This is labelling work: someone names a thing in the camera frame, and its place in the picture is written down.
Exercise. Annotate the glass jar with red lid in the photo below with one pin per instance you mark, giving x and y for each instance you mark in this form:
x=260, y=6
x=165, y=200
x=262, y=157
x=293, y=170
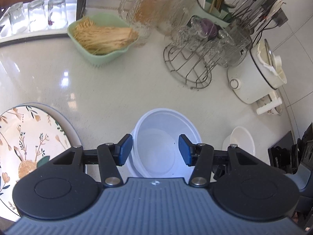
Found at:
x=147, y=12

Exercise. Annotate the clear drinking glass left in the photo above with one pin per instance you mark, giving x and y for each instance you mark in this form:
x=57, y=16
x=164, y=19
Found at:
x=17, y=18

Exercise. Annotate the white plastic bowl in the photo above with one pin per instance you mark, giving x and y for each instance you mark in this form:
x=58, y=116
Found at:
x=155, y=152

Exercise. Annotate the clear drinking glass right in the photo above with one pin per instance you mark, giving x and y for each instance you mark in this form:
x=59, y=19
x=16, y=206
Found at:
x=57, y=17

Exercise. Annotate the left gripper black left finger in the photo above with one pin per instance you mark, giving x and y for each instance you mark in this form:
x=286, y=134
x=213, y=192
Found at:
x=108, y=157

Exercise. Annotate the glass mug with handle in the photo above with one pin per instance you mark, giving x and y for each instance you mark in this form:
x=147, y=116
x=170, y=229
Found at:
x=126, y=11

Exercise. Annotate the clear drinking glass middle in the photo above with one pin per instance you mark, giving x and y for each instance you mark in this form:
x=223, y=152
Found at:
x=37, y=16

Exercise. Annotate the small white bowl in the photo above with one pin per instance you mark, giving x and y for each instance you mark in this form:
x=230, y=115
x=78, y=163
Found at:
x=242, y=137

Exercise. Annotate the clear drinking glass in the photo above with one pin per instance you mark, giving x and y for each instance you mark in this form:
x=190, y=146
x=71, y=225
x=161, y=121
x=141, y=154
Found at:
x=57, y=17
x=17, y=18
x=37, y=16

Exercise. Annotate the green utensil holder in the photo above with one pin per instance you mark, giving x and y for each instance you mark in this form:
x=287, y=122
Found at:
x=213, y=10

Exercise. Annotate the wire cup holder rack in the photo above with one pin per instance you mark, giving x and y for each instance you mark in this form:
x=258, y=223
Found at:
x=198, y=45

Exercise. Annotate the person's right hand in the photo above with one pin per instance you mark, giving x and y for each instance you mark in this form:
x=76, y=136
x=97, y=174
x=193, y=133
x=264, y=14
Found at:
x=296, y=220

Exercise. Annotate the white electric cooker pot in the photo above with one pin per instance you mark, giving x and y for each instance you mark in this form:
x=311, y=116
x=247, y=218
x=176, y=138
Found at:
x=257, y=78

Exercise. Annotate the green basket of sticks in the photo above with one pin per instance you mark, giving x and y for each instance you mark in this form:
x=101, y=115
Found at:
x=102, y=37

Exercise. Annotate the floral deer pattern plate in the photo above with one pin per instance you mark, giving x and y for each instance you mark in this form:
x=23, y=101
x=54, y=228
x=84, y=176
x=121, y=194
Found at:
x=12, y=125

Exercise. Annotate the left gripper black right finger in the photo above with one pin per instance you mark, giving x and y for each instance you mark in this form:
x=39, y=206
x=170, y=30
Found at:
x=206, y=160

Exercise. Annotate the white drip tray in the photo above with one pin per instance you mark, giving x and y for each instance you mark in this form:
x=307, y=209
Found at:
x=7, y=36

